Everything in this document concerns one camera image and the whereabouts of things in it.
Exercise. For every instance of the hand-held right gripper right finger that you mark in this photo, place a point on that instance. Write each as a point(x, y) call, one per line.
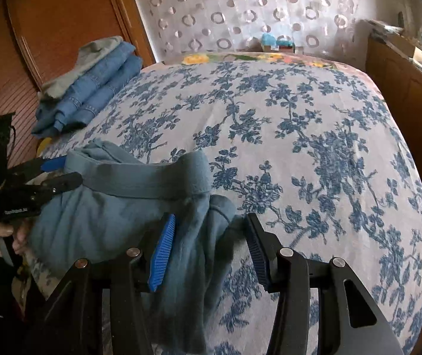
point(257, 251)

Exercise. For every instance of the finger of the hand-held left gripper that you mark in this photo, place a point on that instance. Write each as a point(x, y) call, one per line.
point(63, 184)
point(52, 163)

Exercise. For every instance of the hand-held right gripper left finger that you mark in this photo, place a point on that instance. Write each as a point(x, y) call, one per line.
point(163, 251)

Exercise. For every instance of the teal knit pants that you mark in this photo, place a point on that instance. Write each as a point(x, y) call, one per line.
point(122, 222)

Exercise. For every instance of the folded blue denim jeans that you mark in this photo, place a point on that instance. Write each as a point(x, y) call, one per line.
point(103, 66)
point(96, 107)

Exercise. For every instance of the blue floral blanket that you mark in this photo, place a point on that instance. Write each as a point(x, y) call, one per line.
point(307, 155)

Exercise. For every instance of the folded grey garment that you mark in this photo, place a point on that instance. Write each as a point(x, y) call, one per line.
point(85, 59)

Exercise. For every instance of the wooden slatted wardrobe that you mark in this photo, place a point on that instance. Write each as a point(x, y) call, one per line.
point(66, 14)

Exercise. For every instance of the small box with blue packs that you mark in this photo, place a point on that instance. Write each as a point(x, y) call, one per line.
point(277, 43)

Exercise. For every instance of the wooden side cabinet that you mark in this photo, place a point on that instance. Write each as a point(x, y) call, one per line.
point(410, 92)

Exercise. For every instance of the sheer curtain with circles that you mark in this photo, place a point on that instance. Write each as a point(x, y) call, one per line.
point(251, 3)

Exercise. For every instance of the open cardboard box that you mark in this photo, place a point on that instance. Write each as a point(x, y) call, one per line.
point(409, 46)

